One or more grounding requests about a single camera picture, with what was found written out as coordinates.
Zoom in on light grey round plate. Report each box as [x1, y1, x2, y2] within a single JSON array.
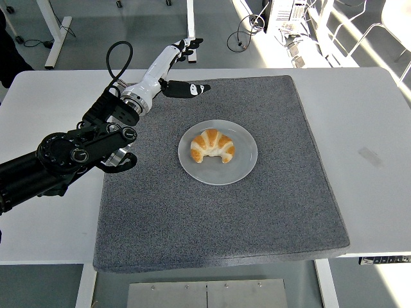
[[177, 119, 259, 186]]

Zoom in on thin black floor cable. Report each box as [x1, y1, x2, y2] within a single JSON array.
[[24, 24, 77, 49]]

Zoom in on black table control panel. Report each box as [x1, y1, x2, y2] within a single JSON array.
[[358, 255, 411, 266]]

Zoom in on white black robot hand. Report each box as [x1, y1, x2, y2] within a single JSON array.
[[123, 37, 212, 106]]

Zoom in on white equipment box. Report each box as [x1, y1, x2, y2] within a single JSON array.
[[266, 0, 309, 35]]

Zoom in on white wire frame chair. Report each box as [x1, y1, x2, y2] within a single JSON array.
[[324, 0, 411, 81]]

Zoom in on white power strip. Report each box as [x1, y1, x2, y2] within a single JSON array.
[[288, 44, 309, 68]]

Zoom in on golden croissant bread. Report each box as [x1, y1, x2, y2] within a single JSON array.
[[189, 128, 236, 164]]

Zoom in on black floor cable loop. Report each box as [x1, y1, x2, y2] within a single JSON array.
[[226, 0, 269, 52]]

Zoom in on white desk leg with foot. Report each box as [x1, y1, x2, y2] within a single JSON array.
[[185, 0, 198, 64], [35, 0, 73, 71]]

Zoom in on white table leg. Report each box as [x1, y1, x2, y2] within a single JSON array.
[[313, 258, 340, 308], [74, 263, 98, 308]]

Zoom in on grey metal plate with screws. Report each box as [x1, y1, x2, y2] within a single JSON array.
[[127, 278, 288, 308]]

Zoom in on grey felt table mat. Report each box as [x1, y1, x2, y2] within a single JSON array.
[[92, 74, 351, 274]]

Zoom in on person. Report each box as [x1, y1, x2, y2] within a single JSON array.
[[0, 9, 35, 89]]

